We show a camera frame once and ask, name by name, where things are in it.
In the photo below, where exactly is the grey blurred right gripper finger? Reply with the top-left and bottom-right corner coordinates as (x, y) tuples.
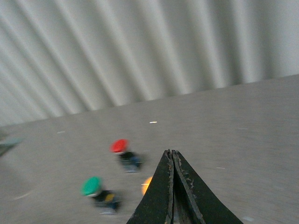
(0, 133), (24, 156)

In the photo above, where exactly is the yellow mushroom push button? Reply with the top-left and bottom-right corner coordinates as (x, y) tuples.
(141, 176), (152, 196)

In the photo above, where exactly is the green mushroom push button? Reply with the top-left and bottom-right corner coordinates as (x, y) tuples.
(81, 176), (121, 215)

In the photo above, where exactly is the white pleated curtain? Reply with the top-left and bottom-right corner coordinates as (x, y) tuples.
(0, 0), (299, 126)

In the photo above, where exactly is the red mushroom push button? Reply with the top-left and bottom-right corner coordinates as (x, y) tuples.
(110, 139), (142, 173)

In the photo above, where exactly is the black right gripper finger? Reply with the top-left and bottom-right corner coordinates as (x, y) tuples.
(171, 150), (242, 224)
(127, 149), (174, 224)

